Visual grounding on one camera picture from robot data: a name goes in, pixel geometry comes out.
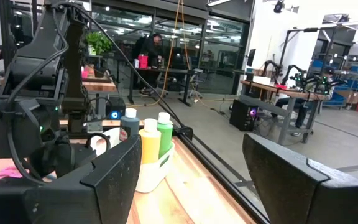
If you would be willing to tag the office chair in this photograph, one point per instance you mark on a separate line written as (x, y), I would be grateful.
(194, 79)

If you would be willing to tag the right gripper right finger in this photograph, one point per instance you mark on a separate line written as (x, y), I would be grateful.
(278, 186)

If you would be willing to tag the black gantry frame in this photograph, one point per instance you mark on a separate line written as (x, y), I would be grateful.
(309, 30)

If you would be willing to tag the green paint bottle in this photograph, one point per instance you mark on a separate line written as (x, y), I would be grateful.
(166, 137)

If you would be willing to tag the computer tower blue light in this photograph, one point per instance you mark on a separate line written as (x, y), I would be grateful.
(115, 107)

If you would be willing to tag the yellow paint bottle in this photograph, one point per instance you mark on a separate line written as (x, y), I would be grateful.
(149, 146)

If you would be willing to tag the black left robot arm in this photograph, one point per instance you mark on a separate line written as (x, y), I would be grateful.
(42, 46)

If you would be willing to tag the red container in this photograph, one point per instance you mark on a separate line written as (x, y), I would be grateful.
(143, 61)

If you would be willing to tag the dark grey paint bottle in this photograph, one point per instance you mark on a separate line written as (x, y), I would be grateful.
(130, 127)

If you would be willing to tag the black desk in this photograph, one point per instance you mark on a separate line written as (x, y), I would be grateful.
(166, 71)

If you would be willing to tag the green potted plant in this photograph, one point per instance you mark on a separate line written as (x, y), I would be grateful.
(99, 42)

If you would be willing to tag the black ceiling camera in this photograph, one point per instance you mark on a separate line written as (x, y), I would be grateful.
(278, 7)

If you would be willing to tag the white plastic caddy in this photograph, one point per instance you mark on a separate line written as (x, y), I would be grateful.
(154, 177)

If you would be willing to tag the white box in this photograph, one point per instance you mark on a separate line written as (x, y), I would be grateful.
(261, 80)

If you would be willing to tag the black monitor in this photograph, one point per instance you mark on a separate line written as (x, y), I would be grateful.
(251, 57)

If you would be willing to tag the computer tower purple light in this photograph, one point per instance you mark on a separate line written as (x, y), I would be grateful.
(241, 116)

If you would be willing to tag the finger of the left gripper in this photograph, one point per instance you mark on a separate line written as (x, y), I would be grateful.
(64, 158)

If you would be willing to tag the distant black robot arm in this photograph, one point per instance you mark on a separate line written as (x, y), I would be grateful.
(303, 79)
(272, 65)

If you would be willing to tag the wooden robot workbench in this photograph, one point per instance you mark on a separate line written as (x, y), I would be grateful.
(291, 92)

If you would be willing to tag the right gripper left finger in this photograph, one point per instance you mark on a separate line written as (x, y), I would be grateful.
(120, 186)

